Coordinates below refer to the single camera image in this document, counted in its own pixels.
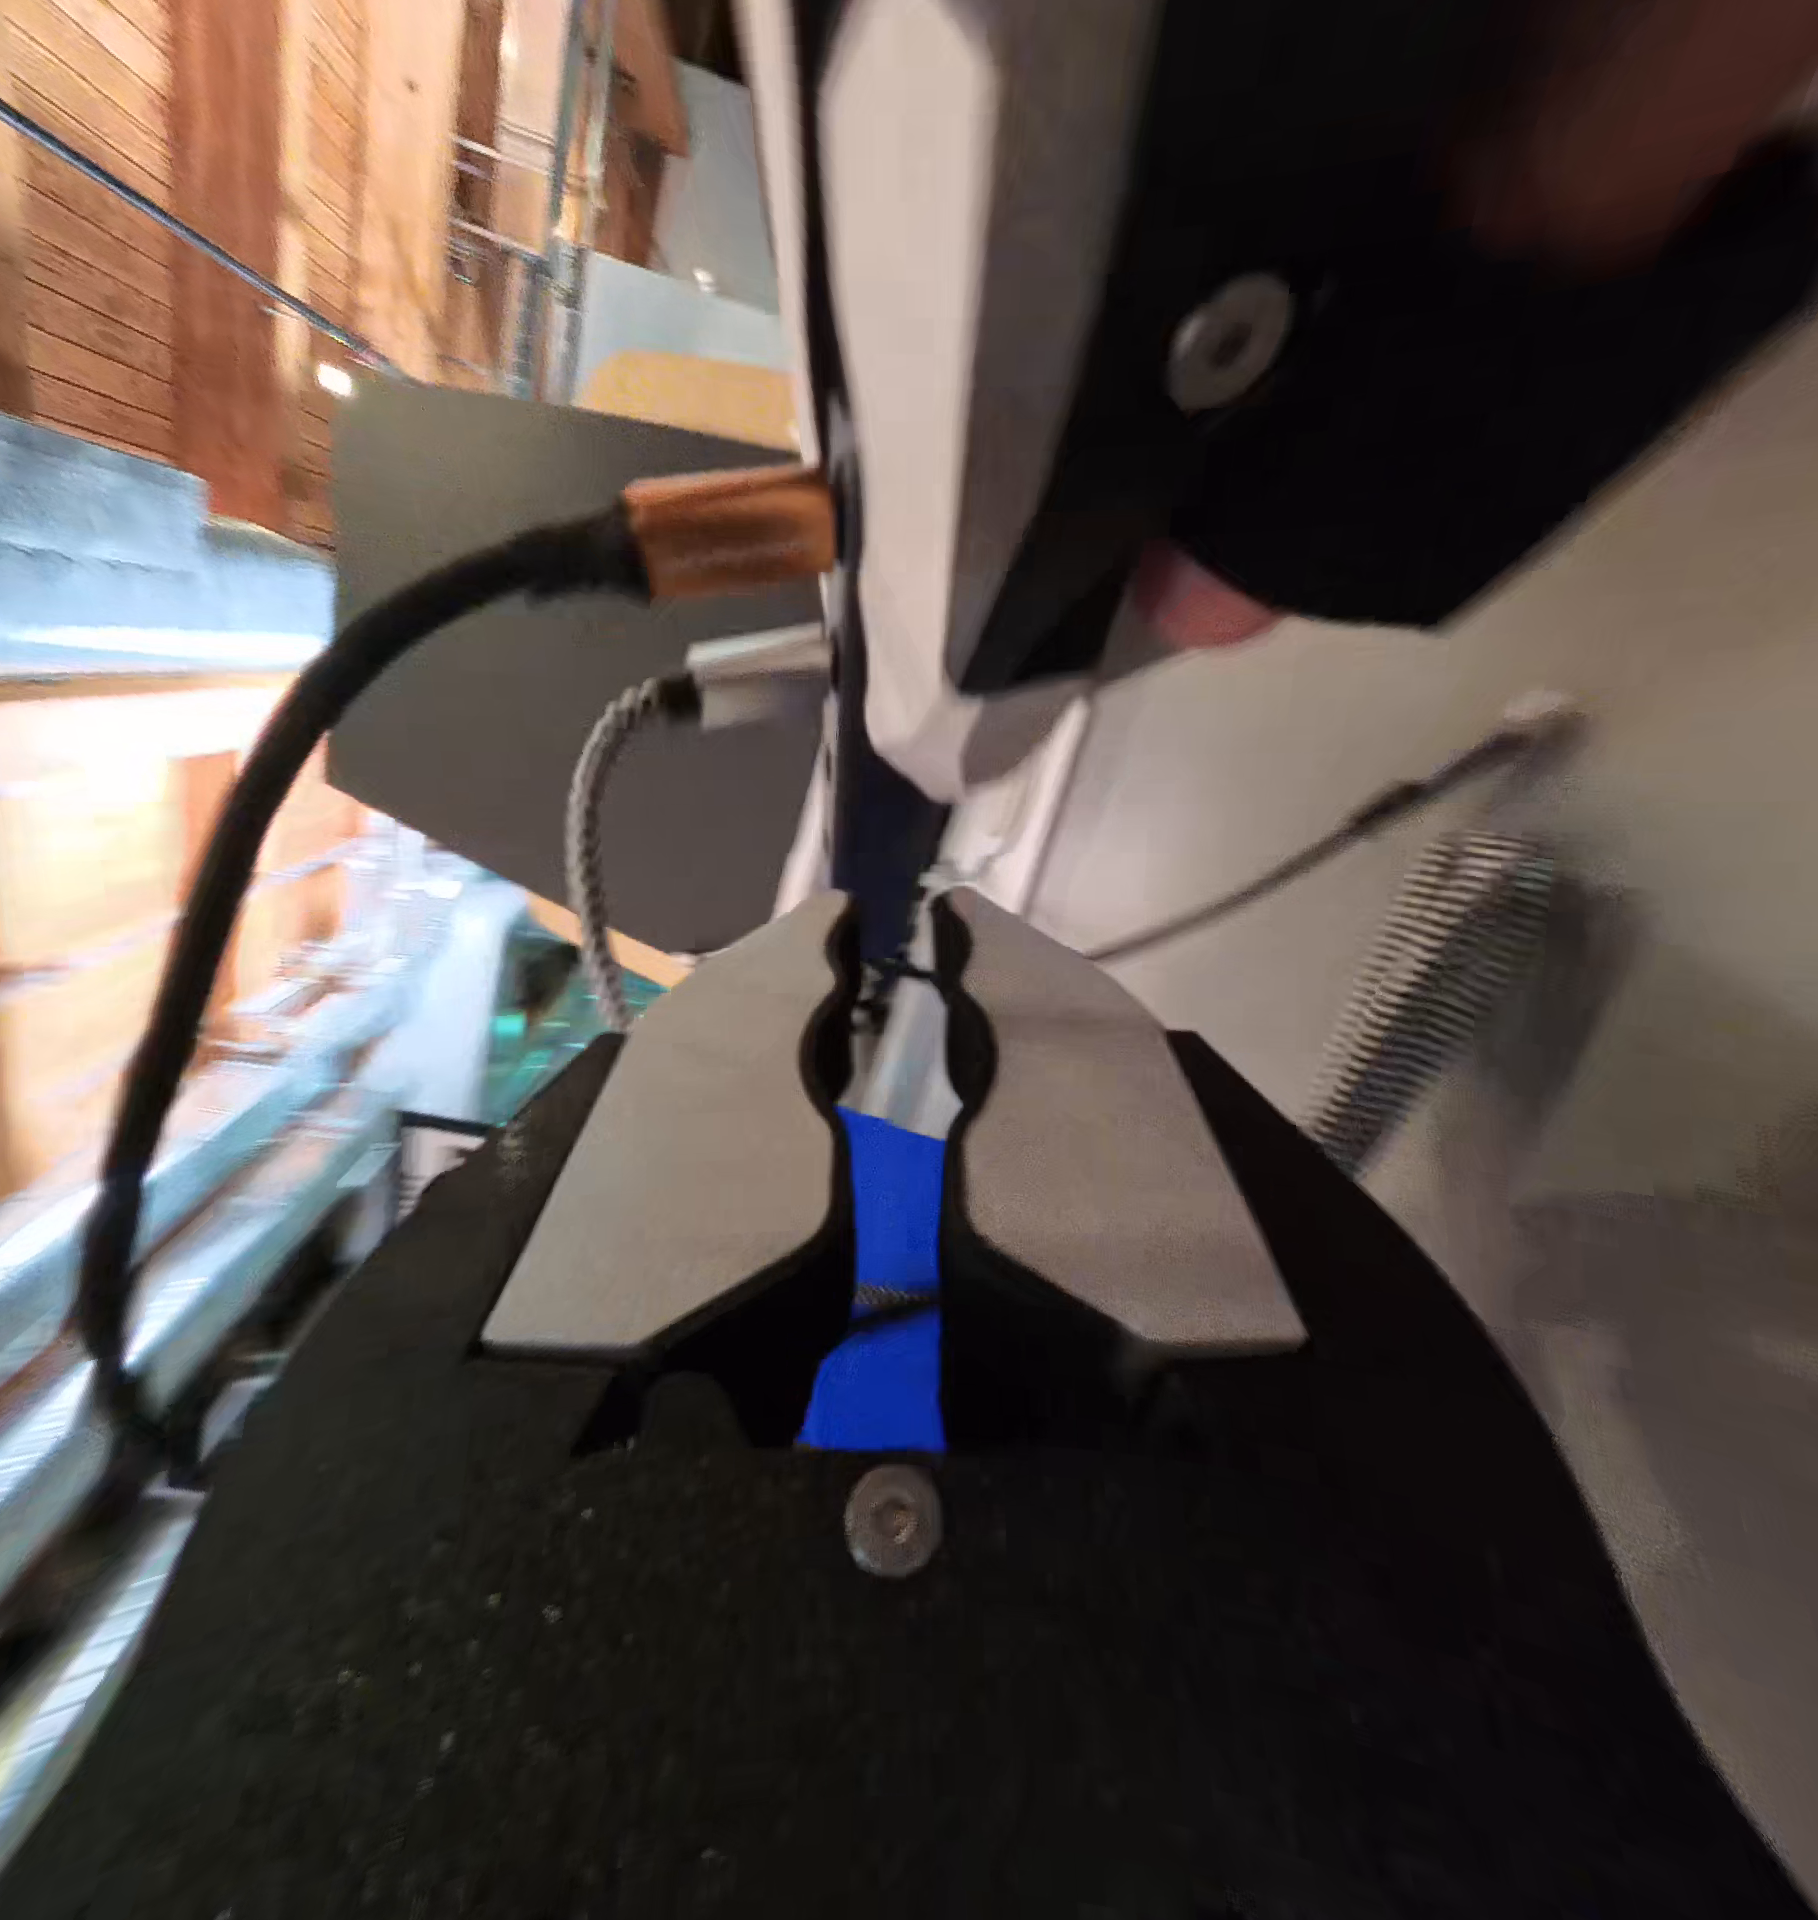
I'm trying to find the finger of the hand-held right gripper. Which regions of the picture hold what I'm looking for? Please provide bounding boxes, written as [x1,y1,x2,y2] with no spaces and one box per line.
[810,0,1167,699]
[728,0,988,803]

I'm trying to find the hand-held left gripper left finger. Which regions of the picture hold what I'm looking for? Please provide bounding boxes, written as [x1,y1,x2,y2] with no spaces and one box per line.
[477,891,864,1366]

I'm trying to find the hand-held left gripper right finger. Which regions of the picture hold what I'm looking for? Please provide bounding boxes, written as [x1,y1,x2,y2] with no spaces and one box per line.
[928,885,1313,1359]

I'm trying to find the grey usb hub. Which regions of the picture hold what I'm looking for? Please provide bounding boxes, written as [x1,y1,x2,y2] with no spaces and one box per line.
[824,351,952,969]

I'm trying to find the black cable orange plugs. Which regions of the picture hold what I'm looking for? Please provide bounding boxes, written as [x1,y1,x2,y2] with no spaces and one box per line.
[76,462,840,1448]

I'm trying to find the thin black hub cable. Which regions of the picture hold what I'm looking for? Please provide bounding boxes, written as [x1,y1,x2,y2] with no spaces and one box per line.
[1081,696,1586,961]

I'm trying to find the person's right hand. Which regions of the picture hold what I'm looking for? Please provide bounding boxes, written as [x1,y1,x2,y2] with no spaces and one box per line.
[1127,535,1283,649]

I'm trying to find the blue plastic bin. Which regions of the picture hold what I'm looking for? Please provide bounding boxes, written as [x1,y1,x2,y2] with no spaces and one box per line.
[796,1107,952,1452]

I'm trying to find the grey panel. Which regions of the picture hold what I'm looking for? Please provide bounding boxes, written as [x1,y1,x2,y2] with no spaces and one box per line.
[325,366,835,954]

